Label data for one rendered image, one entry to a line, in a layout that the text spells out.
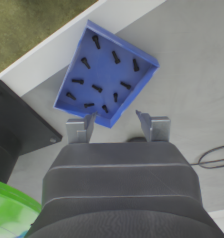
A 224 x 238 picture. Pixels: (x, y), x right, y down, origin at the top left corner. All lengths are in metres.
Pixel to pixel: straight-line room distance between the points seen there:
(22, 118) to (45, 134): 0.05
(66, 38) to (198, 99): 0.22
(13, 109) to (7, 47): 1.10
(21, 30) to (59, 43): 1.07
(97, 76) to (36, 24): 1.03
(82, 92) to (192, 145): 0.26
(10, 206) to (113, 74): 0.20
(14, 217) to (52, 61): 0.20
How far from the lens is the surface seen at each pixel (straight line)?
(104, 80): 0.25
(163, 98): 0.28
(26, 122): 0.33
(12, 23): 1.31
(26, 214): 0.26
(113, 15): 0.22
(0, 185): 0.22
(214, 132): 0.39
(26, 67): 0.27
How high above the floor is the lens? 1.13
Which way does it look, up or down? 46 degrees down
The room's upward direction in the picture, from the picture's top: 180 degrees clockwise
